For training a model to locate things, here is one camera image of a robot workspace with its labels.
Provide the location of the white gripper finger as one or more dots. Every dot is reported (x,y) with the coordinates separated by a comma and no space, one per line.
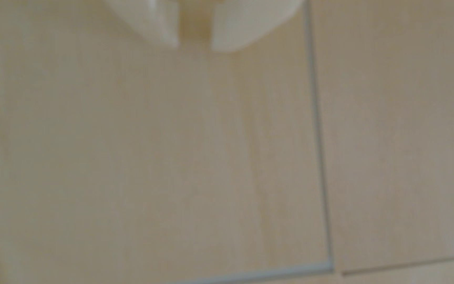
(250,19)
(152,15)

